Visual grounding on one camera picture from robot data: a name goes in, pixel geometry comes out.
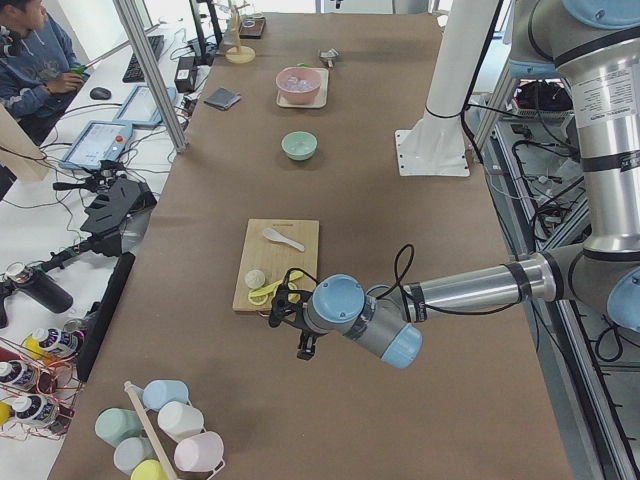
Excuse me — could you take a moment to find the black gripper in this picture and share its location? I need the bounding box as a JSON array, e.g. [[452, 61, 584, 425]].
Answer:
[[293, 321, 320, 360]]

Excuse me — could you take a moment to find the white ceramic spoon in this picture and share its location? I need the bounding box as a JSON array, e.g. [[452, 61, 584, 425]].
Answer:
[[262, 227, 306, 252]]

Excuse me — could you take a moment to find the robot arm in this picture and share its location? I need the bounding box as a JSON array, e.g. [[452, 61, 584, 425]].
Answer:
[[269, 1, 639, 368]]

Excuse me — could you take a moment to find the mint green bowl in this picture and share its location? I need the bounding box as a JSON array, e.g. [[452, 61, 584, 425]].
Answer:
[[281, 131, 318, 161]]

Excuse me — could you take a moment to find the pink bowl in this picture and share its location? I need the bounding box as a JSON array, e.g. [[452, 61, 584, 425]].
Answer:
[[275, 67, 322, 105]]

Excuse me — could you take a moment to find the pile of clear ice cubes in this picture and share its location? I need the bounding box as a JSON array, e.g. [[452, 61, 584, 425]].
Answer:
[[279, 74, 319, 93]]

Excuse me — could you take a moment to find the metal ice scoop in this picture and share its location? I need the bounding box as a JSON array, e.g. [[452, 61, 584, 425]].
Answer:
[[318, 48, 340, 69]]

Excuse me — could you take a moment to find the top lemon slice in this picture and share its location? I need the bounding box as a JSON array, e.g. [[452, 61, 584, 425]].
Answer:
[[287, 282, 300, 303]]

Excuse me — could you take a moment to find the lemon slice under knife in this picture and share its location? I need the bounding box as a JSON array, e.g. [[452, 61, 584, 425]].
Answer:
[[247, 289, 271, 306]]

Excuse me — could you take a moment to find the yellow plastic knife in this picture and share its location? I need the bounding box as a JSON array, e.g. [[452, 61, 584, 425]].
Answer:
[[256, 271, 303, 295]]

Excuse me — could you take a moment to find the white steamed bun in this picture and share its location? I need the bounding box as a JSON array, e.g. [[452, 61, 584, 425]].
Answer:
[[244, 269, 266, 290]]

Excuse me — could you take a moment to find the wooden cutting board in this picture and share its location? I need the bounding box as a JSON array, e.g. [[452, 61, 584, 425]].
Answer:
[[233, 219, 320, 312]]

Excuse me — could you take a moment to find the pink plastic cup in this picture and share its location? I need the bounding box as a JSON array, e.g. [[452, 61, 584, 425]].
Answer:
[[174, 431, 225, 472]]

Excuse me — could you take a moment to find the white plastic cup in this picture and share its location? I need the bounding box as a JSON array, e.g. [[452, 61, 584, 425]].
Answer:
[[157, 401, 204, 442]]

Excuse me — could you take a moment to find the blue plastic cup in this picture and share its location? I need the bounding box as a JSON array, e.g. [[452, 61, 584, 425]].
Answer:
[[142, 379, 190, 412]]

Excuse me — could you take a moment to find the yellow plastic cup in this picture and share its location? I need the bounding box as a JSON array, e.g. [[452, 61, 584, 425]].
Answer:
[[130, 459, 168, 480]]

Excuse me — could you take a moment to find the grey translucent plastic cup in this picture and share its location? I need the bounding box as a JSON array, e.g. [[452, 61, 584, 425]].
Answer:
[[113, 437, 156, 476]]

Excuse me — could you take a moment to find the green plastic cup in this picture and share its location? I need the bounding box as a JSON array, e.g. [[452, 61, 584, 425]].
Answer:
[[94, 408, 143, 447]]

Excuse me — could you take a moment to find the cream plastic tray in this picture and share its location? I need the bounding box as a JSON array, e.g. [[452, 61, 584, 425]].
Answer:
[[276, 68, 329, 109]]

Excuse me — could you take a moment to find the grey folded cloth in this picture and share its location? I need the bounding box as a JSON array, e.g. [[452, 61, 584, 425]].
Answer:
[[204, 87, 242, 111]]

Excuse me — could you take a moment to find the black water bottle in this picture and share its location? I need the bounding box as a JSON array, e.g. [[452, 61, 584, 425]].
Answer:
[[6, 262, 73, 313]]

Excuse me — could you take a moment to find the far teach pendant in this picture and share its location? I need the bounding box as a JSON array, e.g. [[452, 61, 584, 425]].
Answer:
[[113, 85, 162, 129]]

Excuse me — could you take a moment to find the teach pendant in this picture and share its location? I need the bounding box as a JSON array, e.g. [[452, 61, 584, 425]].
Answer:
[[113, 85, 162, 129], [58, 120, 133, 170]]

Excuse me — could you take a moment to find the near teach pendant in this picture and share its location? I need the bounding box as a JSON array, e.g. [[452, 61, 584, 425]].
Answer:
[[58, 120, 133, 170]]

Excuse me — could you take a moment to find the wooden cup stand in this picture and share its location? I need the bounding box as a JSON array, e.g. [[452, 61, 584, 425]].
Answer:
[[223, 1, 255, 64]]

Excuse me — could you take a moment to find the black keyboard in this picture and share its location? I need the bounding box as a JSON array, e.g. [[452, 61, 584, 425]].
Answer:
[[121, 33, 166, 84]]

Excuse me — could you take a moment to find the computer mouse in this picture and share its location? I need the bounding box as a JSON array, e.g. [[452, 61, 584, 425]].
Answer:
[[89, 87, 112, 100]]

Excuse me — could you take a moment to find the person in blue hoodie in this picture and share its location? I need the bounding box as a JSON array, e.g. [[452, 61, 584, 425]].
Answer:
[[1, 1, 89, 145]]

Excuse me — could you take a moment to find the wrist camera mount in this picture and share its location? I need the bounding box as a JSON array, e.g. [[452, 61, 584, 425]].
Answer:
[[268, 284, 312, 328]]

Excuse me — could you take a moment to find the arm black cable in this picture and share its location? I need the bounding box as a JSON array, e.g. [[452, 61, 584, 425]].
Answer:
[[374, 243, 526, 317]]

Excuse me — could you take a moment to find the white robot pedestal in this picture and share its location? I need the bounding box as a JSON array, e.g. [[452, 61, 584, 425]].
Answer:
[[396, 0, 502, 177]]

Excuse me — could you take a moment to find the aluminium frame post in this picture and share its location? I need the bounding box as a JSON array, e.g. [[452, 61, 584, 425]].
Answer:
[[113, 0, 187, 154]]

